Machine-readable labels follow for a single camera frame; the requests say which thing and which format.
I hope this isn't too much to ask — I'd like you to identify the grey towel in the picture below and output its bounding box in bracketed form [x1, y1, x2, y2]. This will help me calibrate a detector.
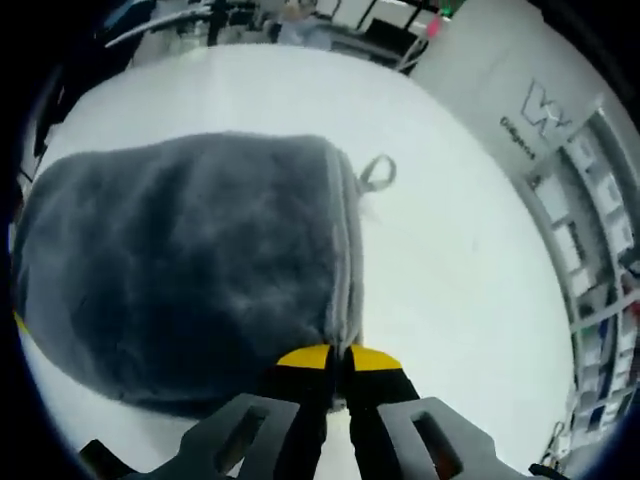
[10, 129, 400, 422]

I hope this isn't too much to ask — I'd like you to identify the row of white storage bins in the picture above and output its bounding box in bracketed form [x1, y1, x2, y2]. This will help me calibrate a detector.
[537, 134, 640, 441]

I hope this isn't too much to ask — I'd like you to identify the grey metal shelf rack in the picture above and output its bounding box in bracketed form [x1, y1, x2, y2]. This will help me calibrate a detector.
[524, 97, 640, 454]

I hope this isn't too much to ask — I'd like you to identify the grey desk with black legs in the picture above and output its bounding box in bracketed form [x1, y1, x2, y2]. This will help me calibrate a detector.
[104, 0, 226, 49]

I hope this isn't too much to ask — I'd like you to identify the black metal frame rack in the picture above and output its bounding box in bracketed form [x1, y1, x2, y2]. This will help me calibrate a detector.
[319, 0, 451, 66]

